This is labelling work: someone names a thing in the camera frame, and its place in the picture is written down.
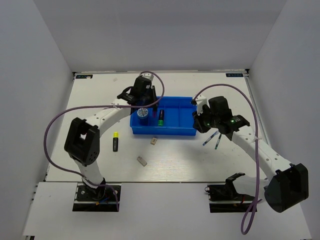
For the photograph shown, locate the grey eraser block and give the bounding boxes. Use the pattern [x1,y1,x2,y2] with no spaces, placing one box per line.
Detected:
[137,156,147,167]

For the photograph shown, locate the green pen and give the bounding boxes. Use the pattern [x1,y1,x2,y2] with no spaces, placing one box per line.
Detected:
[214,133,222,150]

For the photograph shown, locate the right corner label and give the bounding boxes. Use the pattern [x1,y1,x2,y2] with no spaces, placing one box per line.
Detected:
[225,73,244,78]

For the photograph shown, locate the left corner label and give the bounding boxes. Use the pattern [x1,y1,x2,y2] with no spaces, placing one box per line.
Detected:
[75,74,93,79]

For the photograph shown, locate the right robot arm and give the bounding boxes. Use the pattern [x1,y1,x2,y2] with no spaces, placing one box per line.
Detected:
[191,95,309,213]

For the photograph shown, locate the blue pen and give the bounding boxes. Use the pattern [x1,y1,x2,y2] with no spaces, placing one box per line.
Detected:
[202,130,219,146]

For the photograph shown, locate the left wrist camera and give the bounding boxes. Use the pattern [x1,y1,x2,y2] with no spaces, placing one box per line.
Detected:
[139,72,154,82]

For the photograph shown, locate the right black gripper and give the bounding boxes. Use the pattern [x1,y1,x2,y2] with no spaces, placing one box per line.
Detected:
[192,106,220,133]

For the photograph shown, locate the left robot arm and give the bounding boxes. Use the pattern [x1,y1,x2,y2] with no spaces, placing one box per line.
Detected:
[64,72,158,200]

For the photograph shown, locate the metal table edge rail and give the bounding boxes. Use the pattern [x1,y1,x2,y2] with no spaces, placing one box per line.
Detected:
[244,69,285,182]

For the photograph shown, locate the yellow cap black highlighter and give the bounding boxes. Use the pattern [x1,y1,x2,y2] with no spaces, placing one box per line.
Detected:
[112,132,119,152]

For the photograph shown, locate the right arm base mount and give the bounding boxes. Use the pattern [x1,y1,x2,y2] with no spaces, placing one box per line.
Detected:
[204,184,254,213]

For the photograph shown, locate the beige eraser block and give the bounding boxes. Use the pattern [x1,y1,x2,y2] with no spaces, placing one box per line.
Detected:
[150,137,157,145]

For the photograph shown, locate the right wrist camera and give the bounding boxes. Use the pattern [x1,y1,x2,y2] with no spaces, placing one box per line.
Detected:
[191,94,208,116]

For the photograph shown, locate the blue divided plastic bin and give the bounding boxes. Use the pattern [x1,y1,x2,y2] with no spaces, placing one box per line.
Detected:
[130,96,197,136]

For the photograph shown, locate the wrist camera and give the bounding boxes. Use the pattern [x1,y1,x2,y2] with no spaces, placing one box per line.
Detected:
[139,72,154,82]
[191,94,208,116]

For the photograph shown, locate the blue round tape container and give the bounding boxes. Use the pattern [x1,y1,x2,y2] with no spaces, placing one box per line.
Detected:
[136,108,149,126]

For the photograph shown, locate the corner label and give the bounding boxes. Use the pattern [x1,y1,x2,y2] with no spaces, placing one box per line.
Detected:
[225,73,244,78]
[75,74,93,79]

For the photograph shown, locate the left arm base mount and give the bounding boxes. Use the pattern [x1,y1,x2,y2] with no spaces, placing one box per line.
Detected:
[72,184,122,213]

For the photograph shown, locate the green cap black highlighter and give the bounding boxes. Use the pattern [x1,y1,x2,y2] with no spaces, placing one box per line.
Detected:
[157,109,165,127]

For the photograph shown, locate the purple cap highlighter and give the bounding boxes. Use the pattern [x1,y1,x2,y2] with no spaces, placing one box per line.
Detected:
[152,105,158,118]

